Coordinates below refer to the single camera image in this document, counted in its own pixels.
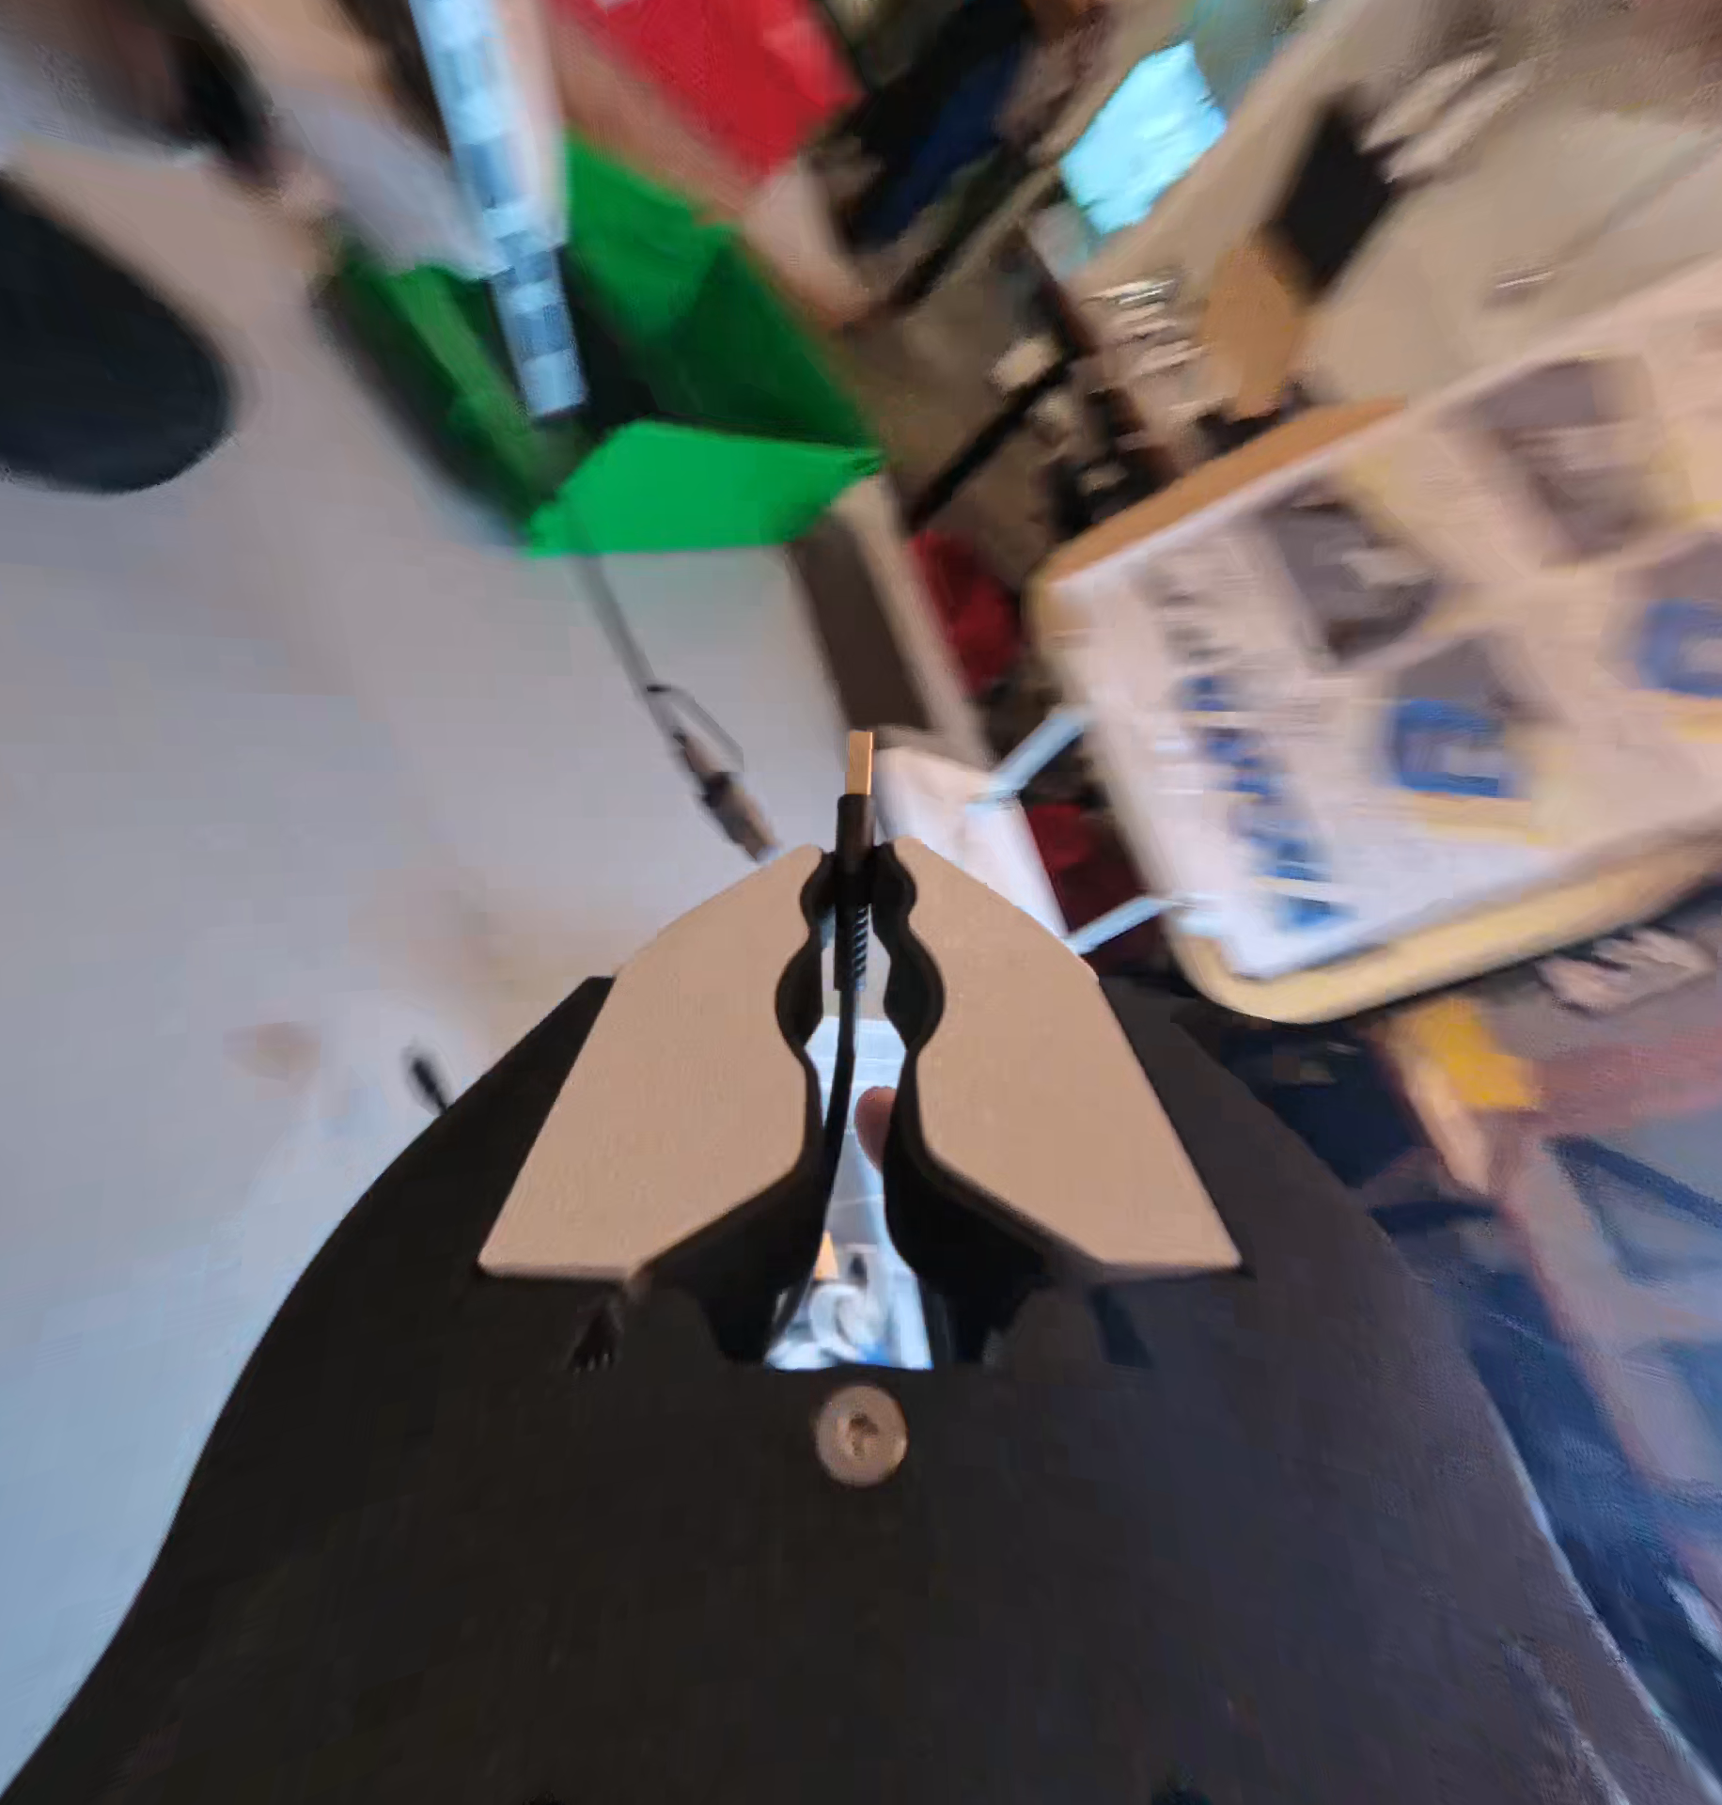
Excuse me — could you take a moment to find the white desk stand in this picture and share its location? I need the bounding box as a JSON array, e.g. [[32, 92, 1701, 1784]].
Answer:
[[875, 706, 1229, 962]]

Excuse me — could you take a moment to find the tan black chair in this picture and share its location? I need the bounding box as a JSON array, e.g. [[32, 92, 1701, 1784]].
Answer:
[[1206, 106, 1406, 418]]

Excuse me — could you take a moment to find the grey hub black cable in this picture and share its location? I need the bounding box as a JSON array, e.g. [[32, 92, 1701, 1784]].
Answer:
[[571, 555, 781, 862]]

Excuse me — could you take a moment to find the printed instruction sheet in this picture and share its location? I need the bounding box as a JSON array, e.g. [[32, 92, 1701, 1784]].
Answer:
[[1051, 246, 1722, 982]]

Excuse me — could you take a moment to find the red plastic bin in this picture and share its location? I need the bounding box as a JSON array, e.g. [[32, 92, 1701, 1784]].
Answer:
[[550, 0, 861, 178]]

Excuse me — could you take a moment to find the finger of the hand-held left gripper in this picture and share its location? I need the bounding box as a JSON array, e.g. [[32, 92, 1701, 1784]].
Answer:
[[261, 78, 503, 276]]

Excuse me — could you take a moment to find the black textured pad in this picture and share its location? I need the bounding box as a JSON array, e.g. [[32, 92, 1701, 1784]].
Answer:
[[0, 176, 236, 496]]

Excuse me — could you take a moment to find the red bag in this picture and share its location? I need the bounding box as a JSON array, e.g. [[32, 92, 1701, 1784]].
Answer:
[[914, 535, 1025, 694], [1023, 804, 1157, 933]]

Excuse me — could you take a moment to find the green plastic bin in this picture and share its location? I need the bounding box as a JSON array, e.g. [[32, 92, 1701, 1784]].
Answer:
[[333, 133, 884, 559]]

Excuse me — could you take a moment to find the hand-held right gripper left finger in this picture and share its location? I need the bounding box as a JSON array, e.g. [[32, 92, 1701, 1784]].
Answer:
[[478, 845, 832, 1362]]

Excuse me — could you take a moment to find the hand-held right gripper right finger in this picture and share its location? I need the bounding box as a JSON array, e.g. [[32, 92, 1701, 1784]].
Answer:
[[872, 838, 1242, 1362]]

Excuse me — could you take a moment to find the black cable with black plug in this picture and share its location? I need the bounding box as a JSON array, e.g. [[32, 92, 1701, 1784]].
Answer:
[[770, 726, 890, 1362]]

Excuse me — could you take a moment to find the yellow sheet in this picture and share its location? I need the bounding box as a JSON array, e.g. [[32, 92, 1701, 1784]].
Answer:
[[1383, 993, 1538, 1117]]

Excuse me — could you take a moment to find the window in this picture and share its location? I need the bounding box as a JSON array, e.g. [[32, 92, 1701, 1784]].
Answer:
[[1062, 41, 1232, 239]]

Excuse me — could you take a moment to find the slim grey usb hub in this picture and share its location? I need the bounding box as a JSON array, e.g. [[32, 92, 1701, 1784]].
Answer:
[[406, 0, 590, 424]]

